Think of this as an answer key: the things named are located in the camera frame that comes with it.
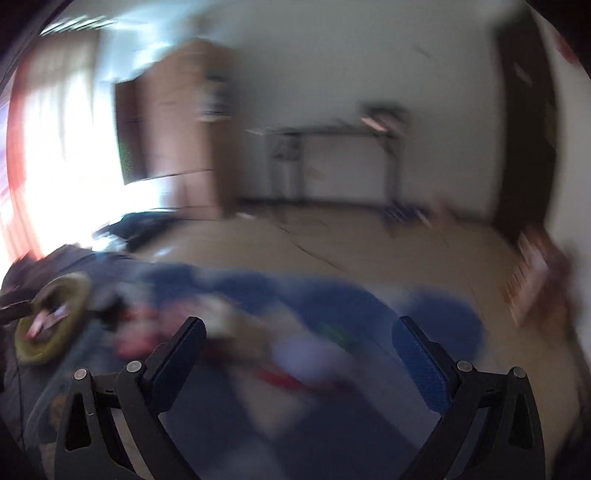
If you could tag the yellow plastic basin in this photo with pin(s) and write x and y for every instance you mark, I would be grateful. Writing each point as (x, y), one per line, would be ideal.
(69, 323)

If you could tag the wooden wardrobe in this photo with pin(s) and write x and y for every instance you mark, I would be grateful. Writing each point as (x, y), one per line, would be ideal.
(184, 138)

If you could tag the folding table with black legs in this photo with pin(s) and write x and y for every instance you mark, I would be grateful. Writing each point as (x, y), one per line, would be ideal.
(332, 131)

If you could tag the blue patterned fleece blanket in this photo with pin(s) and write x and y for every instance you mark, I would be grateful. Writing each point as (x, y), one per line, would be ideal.
(277, 429)

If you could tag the dark cloth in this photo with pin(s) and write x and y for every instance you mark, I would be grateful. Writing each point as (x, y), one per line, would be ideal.
(138, 228)

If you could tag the dark wooden door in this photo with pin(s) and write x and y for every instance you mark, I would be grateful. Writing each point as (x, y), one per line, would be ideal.
(524, 138)

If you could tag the red curtain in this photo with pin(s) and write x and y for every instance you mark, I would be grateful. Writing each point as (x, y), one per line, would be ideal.
(18, 184)

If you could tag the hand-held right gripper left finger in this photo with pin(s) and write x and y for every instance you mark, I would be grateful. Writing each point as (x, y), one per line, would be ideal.
(173, 374)

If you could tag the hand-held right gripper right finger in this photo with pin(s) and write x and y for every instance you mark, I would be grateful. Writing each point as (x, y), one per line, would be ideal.
(422, 364)

